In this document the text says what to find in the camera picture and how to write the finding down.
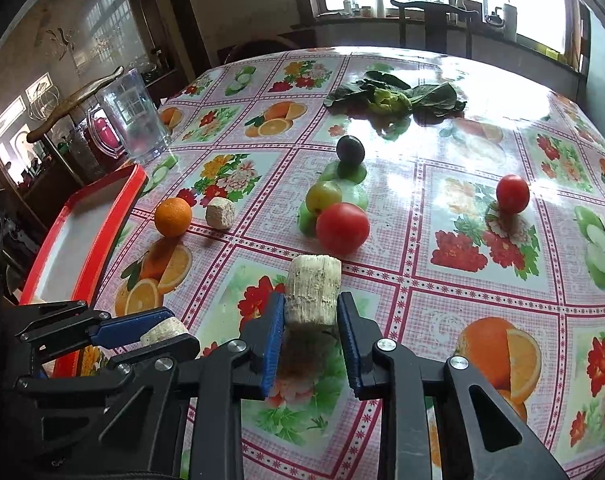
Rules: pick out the white paper roll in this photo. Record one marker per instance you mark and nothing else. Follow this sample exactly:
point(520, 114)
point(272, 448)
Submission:
point(509, 22)

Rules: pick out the green leafy vegetable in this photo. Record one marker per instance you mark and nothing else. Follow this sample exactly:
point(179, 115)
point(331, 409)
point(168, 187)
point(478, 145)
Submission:
point(383, 95)

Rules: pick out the wooden chair left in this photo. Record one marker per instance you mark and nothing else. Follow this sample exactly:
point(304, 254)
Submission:
point(61, 110)

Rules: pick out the small corn piece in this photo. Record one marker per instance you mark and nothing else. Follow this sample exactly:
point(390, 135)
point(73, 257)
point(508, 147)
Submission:
point(220, 214)

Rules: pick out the round dark chair back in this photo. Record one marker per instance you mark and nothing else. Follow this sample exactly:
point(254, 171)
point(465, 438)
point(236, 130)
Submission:
point(257, 47)

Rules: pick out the large corn piece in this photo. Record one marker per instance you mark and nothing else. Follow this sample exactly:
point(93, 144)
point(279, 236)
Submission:
point(311, 290)

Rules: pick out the green plum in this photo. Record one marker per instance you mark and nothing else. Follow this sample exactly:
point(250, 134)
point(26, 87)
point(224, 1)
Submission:
point(322, 195)

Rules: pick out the magenta thermos bottle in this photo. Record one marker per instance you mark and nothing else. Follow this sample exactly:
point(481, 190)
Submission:
point(105, 134)

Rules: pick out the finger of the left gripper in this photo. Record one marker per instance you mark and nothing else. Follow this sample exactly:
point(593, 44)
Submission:
point(119, 373)
point(55, 329)

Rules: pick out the red white tray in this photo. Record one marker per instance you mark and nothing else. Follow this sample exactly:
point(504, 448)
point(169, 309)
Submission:
point(72, 259)

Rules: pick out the small red tomato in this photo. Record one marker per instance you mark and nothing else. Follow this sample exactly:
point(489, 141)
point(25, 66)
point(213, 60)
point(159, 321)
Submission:
point(512, 194)

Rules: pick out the orange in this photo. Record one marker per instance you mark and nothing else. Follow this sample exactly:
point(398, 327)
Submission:
point(173, 217)

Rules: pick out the large red tomato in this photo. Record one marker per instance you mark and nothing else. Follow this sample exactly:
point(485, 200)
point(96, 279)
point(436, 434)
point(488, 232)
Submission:
point(342, 229)

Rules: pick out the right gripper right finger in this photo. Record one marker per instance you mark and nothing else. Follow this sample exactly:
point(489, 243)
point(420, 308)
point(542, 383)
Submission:
point(480, 436)

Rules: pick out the clear glass mug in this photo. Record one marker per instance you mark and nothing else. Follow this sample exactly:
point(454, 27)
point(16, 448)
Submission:
point(134, 118)

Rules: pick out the kettle on windowsill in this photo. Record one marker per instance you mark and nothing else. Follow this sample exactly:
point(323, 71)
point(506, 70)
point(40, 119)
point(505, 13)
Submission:
point(494, 19)

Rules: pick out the dark wooden chair far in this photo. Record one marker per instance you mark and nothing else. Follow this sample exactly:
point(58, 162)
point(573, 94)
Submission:
point(435, 24)

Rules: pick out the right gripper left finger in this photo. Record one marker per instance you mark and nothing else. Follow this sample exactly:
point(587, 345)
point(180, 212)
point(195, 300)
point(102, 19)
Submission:
point(241, 369)

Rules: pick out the dark plum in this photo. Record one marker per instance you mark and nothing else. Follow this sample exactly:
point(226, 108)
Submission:
point(350, 150)

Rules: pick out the floral plastic tablecloth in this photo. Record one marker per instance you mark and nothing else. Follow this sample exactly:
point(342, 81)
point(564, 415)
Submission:
point(443, 270)

